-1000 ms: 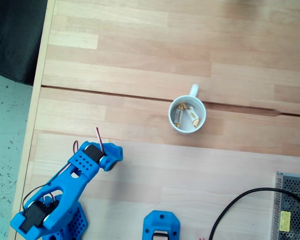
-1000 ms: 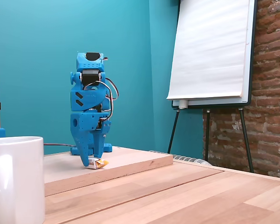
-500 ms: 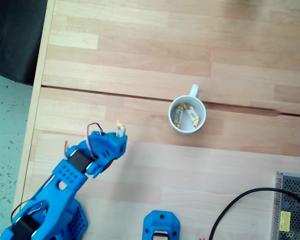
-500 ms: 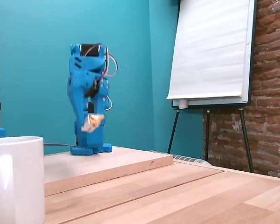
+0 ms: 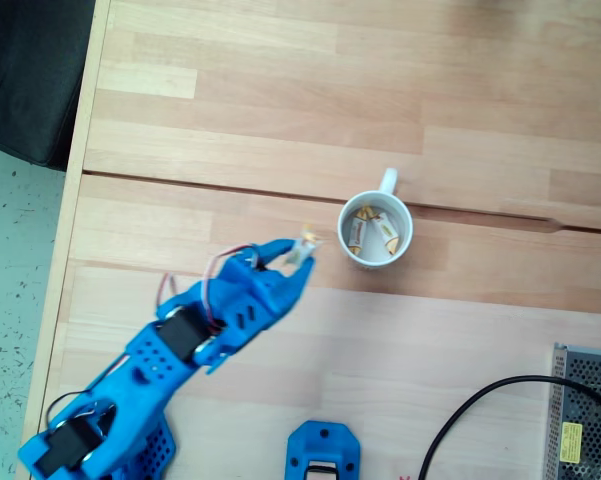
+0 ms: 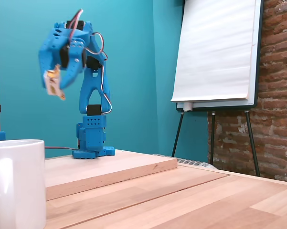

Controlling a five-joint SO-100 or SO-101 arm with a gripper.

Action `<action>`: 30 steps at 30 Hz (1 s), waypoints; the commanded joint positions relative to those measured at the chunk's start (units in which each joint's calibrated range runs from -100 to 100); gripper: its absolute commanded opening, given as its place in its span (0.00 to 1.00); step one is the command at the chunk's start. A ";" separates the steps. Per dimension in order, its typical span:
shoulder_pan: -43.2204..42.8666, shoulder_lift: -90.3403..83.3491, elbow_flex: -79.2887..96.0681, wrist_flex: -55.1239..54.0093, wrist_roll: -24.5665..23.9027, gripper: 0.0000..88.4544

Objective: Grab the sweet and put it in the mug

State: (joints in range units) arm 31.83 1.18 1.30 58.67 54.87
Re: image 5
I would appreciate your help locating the white yellow sweet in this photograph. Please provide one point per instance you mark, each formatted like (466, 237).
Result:
(300, 252)
(385, 231)
(358, 232)

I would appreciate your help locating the white ceramic mug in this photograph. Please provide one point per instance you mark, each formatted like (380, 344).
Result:
(390, 181)

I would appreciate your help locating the light wooden board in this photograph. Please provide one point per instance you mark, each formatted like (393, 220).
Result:
(380, 350)

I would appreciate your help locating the blue printed base part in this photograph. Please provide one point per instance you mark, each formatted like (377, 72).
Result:
(325, 440)

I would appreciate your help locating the metal mesh power supply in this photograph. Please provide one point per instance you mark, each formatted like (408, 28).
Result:
(590, 450)

